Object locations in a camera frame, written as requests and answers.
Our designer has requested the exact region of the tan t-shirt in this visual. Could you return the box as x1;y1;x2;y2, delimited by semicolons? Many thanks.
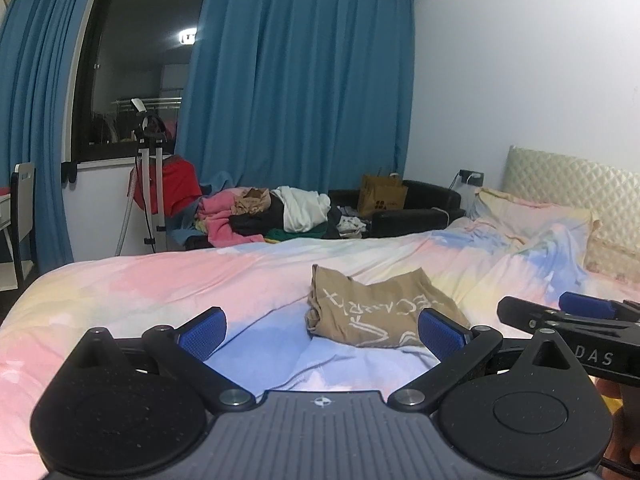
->
306;266;470;349

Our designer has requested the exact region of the pile of clothes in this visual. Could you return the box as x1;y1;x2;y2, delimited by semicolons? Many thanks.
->
167;186;358;250

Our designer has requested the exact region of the person's right hand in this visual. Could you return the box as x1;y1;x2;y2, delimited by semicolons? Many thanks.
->
594;378;639;466

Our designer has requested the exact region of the pastel pillow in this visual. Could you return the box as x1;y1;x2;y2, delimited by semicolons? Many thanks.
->
468;188;601;254

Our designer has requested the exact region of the pastel tie-dye bed duvet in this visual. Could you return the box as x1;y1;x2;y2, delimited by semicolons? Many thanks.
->
1;219;639;479

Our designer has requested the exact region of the cream quilted headboard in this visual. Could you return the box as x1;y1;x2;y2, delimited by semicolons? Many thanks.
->
502;146;639;259

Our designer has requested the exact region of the dark green armchair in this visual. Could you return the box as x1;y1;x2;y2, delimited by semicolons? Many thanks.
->
329;179;464;238

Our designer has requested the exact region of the red garment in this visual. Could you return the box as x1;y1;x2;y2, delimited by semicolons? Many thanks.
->
129;155;203;217

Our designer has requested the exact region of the brown paper bag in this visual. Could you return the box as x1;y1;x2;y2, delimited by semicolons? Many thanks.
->
357;174;408;217

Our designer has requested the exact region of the black white chair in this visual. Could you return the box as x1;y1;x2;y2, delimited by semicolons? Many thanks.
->
1;162;38;292

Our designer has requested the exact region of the right blue curtain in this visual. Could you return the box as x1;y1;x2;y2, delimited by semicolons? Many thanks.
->
177;0;414;192

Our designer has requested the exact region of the blue curtain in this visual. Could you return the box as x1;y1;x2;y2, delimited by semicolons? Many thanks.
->
177;0;414;192
1;0;89;273

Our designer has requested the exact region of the dark window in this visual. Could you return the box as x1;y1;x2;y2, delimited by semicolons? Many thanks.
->
70;0;203;162

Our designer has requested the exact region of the left blue curtain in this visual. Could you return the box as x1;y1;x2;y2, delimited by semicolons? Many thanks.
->
1;0;89;273

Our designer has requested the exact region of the wall power outlet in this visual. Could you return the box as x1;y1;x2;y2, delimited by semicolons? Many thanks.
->
459;169;484;186

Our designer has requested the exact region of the white camera tripod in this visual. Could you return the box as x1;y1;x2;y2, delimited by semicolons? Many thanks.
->
115;98;168;257

